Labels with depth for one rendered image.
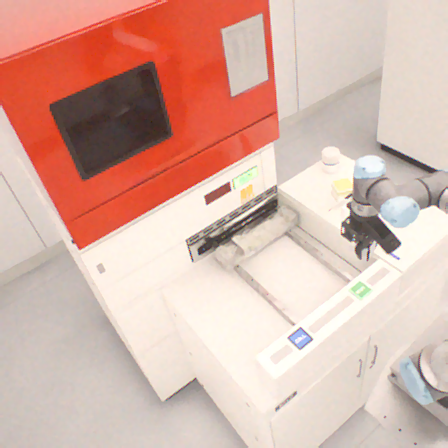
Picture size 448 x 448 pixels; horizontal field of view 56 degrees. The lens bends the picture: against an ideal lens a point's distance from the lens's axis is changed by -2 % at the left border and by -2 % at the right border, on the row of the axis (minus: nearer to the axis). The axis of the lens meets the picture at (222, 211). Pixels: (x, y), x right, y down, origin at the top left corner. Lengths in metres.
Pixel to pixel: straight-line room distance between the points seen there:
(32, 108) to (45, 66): 0.10
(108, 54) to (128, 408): 1.80
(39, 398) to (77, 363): 0.26
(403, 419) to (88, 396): 1.67
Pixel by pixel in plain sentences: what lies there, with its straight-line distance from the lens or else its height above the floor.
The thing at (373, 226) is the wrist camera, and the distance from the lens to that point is 1.20.
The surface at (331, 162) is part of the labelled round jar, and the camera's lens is 1.82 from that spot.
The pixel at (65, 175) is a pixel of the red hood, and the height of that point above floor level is 1.48.
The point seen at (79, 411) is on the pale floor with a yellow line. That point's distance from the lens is 2.55.
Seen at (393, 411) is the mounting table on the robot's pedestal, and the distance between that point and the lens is 1.43.
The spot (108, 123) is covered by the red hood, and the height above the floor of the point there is 1.56.
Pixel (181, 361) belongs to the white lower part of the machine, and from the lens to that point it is 2.15.
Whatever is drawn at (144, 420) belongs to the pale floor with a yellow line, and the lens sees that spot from 2.40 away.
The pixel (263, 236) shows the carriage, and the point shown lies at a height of 0.88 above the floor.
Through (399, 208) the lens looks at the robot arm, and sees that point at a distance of 1.02.
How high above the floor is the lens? 2.12
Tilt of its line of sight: 42 degrees down
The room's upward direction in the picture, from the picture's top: 11 degrees counter-clockwise
